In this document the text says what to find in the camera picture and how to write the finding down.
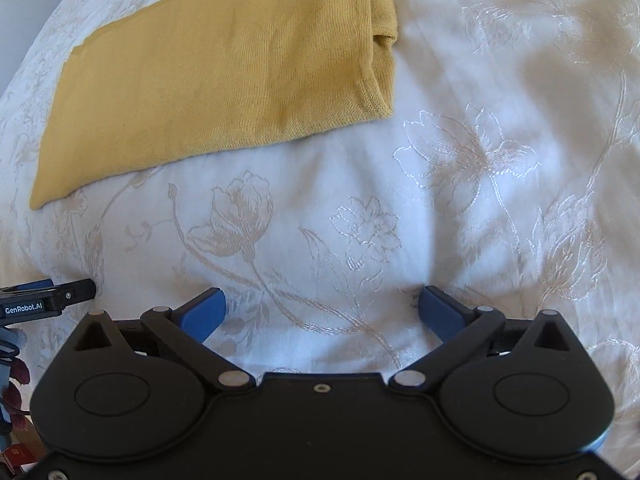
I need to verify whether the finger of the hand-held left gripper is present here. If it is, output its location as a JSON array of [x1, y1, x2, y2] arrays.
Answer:
[[0, 278, 97, 304]]

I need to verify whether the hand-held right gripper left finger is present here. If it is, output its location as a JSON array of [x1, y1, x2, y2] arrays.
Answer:
[[70, 287, 256, 395]]

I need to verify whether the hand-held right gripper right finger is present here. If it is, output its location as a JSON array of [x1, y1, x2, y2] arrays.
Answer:
[[389, 285, 574, 395]]

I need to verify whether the yellow knit sweater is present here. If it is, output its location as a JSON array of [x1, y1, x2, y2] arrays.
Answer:
[[28, 0, 399, 211]]

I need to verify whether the white embroidered bedspread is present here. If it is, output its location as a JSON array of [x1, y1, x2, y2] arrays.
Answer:
[[0, 0, 640, 441]]

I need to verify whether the dark red fuzzy cloth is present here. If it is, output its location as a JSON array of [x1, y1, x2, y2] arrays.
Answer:
[[7, 357, 34, 414]]

